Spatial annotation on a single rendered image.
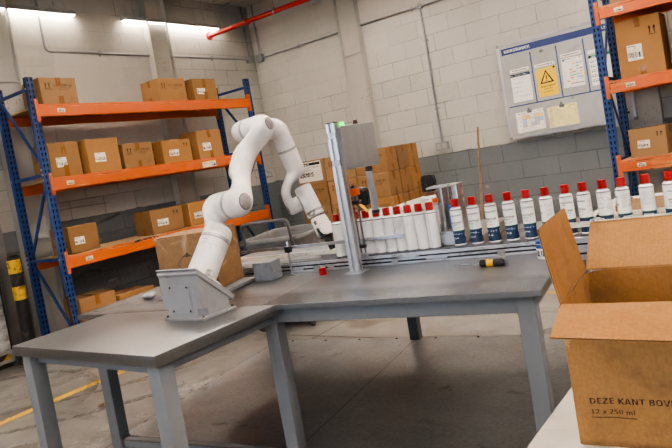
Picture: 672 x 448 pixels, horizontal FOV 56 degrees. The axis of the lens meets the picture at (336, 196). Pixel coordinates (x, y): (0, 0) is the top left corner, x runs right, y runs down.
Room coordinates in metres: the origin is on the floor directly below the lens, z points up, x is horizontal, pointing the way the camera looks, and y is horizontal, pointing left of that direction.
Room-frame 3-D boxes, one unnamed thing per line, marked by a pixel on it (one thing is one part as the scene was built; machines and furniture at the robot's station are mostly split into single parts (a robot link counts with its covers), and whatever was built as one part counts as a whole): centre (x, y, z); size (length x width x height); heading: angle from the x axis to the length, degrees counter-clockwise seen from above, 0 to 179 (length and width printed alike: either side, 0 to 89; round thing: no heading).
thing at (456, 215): (2.70, -0.49, 0.98); 0.05 x 0.05 x 0.20
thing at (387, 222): (2.86, -0.21, 0.98); 0.05 x 0.05 x 0.20
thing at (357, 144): (2.81, -0.12, 1.38); 0.17 x 0.10 x 0.19; 117
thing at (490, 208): (2.63, -0.63, 0.98); 0.05 x 0.05 x 0.20
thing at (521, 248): (2.94, -0.06, 0.85); 1.65 x 0.11 x 0.05; 62
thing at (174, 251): (3.00, 0.69, 0.99); 0.30 x 0.24 x 0.27; 72
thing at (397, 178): (6.91, -0.30, 0.70); 1.20 x 0.82 x 1.39; 59
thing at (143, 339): (2.57, 0.73, 0.81); 0.90 x 0.90 x 0.04; 53
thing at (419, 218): (2.78, -0.35, 0.98); 0.05 x 0.05 x 0.20
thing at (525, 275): (3.08, 0.00, 0.82); 2.10 x 1.50 x 0.02; 62
